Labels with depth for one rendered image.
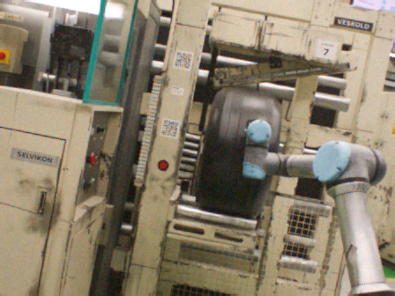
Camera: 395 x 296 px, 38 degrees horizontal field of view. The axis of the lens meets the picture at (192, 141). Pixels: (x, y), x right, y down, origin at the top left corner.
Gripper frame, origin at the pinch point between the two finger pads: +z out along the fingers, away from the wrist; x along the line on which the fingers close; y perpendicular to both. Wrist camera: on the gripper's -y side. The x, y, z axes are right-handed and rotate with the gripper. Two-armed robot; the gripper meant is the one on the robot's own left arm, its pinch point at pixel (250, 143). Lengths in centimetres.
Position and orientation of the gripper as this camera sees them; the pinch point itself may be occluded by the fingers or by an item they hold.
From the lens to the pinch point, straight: 222.6
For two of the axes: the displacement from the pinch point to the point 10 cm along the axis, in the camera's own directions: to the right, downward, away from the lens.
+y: 2.0, -9.8, 0.5
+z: 0.3, 0.6, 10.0
